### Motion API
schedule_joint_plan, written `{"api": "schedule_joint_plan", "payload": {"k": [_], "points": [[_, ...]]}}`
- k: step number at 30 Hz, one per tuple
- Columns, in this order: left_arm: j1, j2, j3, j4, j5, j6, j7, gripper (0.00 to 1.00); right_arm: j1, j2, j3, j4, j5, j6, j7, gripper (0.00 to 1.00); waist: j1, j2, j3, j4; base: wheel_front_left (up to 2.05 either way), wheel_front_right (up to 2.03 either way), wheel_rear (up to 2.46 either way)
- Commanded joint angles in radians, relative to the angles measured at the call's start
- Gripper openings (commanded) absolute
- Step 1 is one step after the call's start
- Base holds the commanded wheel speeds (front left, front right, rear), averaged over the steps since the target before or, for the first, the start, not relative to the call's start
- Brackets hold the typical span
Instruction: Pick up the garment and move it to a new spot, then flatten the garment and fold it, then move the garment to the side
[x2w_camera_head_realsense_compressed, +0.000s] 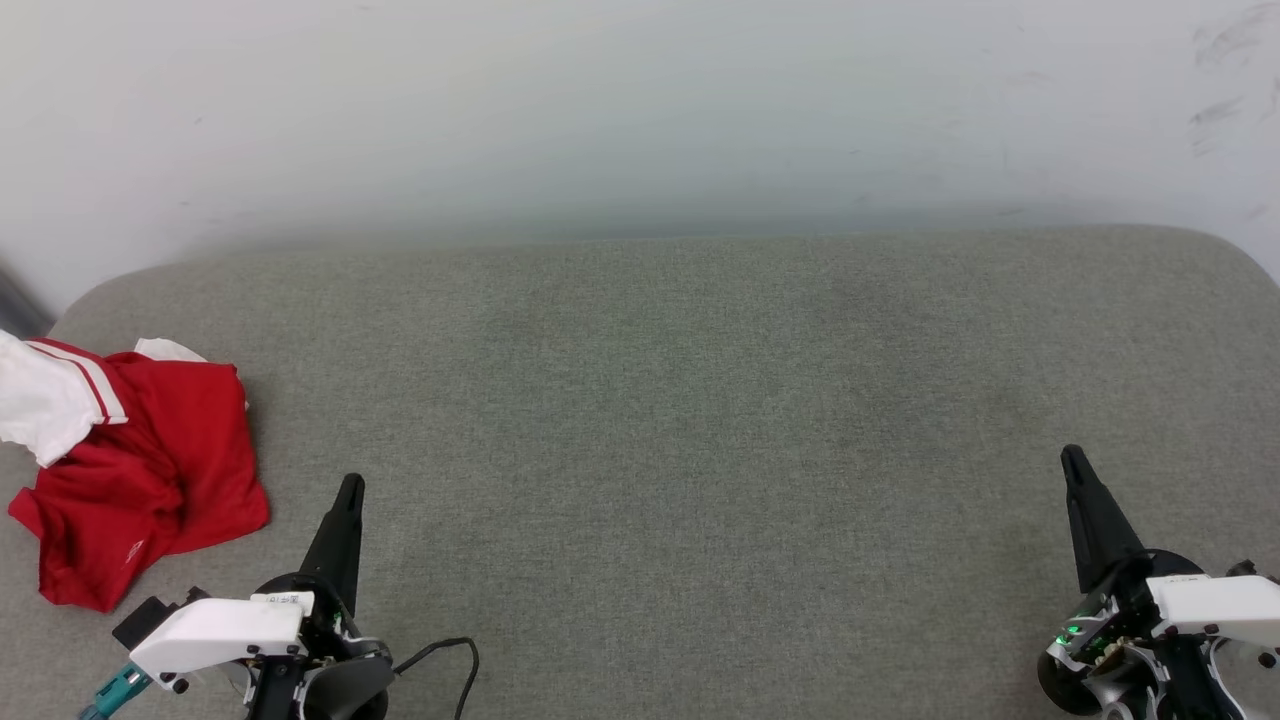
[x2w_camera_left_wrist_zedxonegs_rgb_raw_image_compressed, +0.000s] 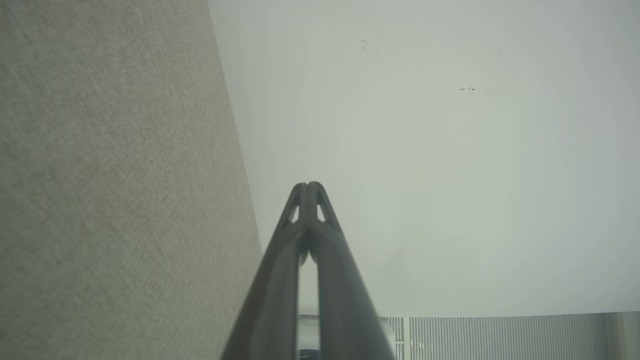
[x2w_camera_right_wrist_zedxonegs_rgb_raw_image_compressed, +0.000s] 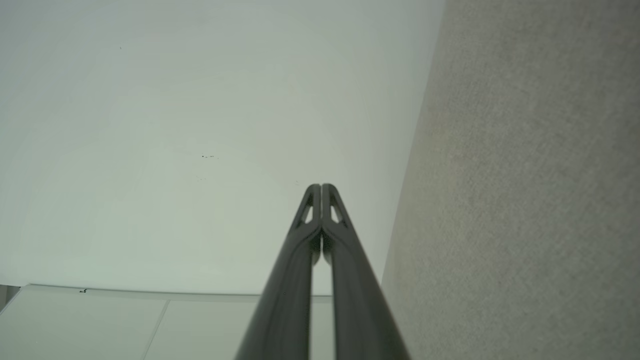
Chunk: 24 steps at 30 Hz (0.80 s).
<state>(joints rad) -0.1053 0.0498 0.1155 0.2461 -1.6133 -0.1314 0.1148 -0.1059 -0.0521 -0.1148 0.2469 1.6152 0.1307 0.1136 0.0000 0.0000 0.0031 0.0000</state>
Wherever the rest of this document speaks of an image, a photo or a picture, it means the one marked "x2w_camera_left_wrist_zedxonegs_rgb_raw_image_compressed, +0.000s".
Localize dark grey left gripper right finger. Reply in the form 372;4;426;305
307;181;399;360

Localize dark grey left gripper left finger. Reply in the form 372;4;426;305
220;182;308;360

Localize white slatted panel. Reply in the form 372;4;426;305
384;312;615;360

